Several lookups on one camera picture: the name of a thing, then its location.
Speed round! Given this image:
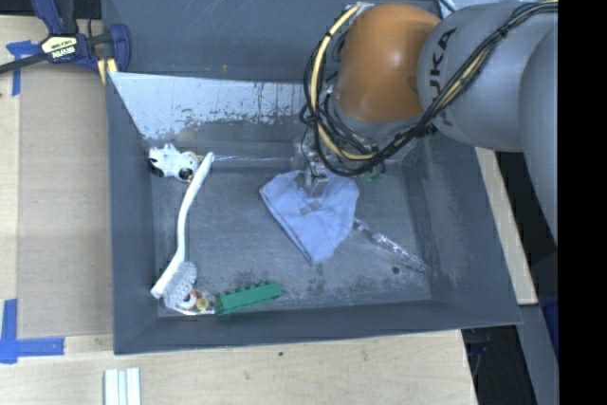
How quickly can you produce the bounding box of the light blue cloth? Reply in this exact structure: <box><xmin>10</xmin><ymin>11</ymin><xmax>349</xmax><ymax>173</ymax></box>
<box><xmin>258</xmin><ymin>169</ymin><xmax>360</xmax><ymax>267</ymax></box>

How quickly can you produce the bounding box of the clear plastic wrapper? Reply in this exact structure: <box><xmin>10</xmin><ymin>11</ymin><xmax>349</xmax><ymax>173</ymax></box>
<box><xmin>352</xmin><ymin>217</ymin><xmax>429</xmax><ymax>275</ymax></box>

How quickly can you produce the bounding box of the green toy block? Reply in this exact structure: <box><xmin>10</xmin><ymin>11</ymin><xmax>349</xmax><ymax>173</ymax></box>
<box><xmin>212</xmin><ymin>280</ymin><xmax>285</xmax><ymax>317</ymax></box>

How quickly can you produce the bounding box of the grey metal bin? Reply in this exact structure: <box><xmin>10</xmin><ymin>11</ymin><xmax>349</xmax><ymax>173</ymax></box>
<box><xmin>99</xmin><ymin>0</ymin><xmax>524</xmax><ymax>356</ymax></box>

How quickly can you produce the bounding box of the white toy animal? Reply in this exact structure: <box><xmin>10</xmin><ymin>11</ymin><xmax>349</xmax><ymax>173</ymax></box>
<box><xmin>148</xmin><ymin>143</ymin><xmax>201</xmax><ymax>182</ymax></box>

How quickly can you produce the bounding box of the clear packet with rings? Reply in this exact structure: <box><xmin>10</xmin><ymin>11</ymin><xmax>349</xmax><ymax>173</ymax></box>
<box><xmin>163</xmin><ymin>286</ymin><xmax>217</xmax><ymax>317</ymax></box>

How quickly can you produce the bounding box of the white long-handled brush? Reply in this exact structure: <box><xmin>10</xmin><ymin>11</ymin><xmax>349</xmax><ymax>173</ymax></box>
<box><xmin>150</xmin><ymin>151</ymin><xmax>216</xmax><ymax>305</ymax></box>

